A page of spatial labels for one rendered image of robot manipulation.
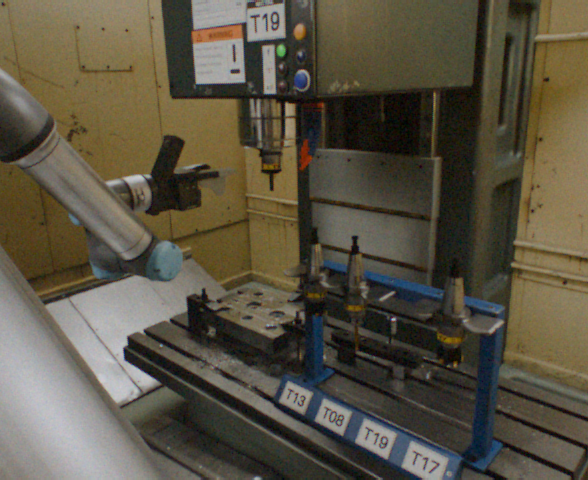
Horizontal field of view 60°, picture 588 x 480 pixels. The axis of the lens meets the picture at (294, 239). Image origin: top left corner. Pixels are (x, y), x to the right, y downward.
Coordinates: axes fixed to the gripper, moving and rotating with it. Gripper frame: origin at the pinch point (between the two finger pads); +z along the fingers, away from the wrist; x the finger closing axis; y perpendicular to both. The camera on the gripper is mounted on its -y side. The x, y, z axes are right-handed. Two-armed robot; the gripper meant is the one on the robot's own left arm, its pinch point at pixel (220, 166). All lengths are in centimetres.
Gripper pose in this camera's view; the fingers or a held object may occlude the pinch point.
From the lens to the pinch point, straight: 122.5
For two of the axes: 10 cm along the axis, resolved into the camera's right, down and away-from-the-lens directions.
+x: 7.0, 1.9, -6.9
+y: 0.5, 9.5, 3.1
